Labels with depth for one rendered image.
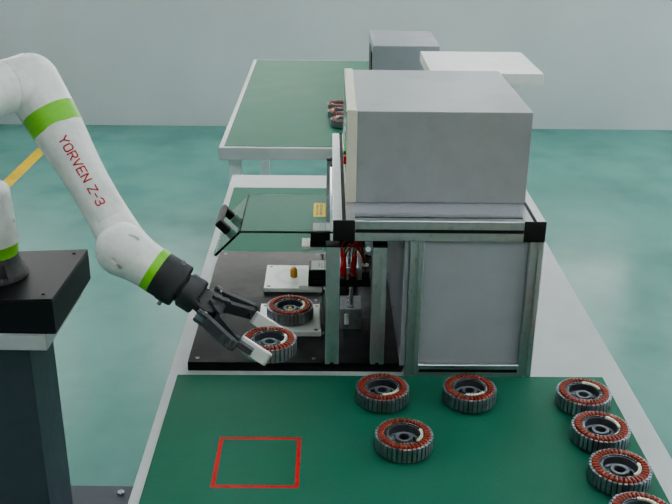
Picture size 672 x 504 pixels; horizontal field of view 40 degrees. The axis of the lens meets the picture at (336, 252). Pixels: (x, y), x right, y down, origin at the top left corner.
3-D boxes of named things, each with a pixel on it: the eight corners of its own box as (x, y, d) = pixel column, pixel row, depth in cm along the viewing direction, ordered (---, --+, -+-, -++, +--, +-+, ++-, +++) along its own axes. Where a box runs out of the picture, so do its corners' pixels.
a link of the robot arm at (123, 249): (80, 255, 178) (112, 208, 180) (89, 259, 191) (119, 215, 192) (141, 294, 179) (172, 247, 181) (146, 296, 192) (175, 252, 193)
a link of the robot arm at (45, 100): (-22, 76, 197) (2, 46, 189) (26, 66, 206) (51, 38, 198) (20, 150, 197) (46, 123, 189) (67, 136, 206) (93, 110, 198)
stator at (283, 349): (235, 362, 183) (235, 346, 182) (249, 338, 194) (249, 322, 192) (290, 368, 182) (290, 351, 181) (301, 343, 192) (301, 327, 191)
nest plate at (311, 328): (256, 336, 214) (256, 331, 214) (261, 307, 228) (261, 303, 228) (320, 336, 215) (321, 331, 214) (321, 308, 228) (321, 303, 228)
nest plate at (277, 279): (263, 292, 237) (263, 287, 236) (267, 268, 251) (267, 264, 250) (321, 292, 237) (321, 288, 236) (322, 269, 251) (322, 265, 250)
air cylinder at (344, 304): (339, 329, 218) (339, 308, 216) (339, 315, 225) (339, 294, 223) (360, 329, 218) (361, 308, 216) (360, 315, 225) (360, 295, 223)
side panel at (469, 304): (404, 376, 202) (410, 241, 190) (403, 369, 205) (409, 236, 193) (530, 377, 203) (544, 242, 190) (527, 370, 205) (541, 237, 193)
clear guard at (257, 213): (214, 256, 198) (213, 230, 196) (225, 217, 220) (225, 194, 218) (364, 257, 198) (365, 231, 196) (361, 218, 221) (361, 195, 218)
